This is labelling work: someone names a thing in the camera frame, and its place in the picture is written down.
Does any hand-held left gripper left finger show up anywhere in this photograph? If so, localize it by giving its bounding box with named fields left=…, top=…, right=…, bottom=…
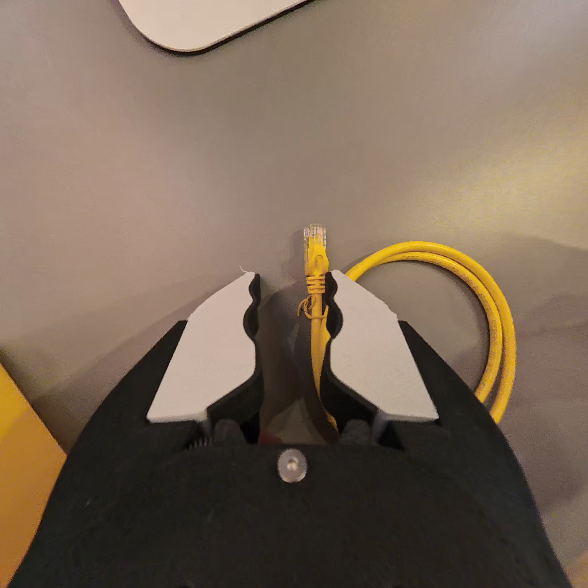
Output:
left=146, top=272, right=266, bottom=425

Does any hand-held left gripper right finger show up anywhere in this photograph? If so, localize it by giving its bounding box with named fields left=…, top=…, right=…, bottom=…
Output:
left=320, top=270, right=439, bottom=437

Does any yellow ethernet cable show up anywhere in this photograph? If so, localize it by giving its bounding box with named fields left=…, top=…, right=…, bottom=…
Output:
left=298, top=224, right=516, bottom=432

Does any yellow plastic bin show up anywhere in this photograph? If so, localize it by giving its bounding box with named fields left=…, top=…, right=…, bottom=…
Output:
left=0, top=363, right=67, bottom=588

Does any white rounded board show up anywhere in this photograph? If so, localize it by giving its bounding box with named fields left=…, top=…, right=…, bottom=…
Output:
left=117, top=0, right=318, bottom=57

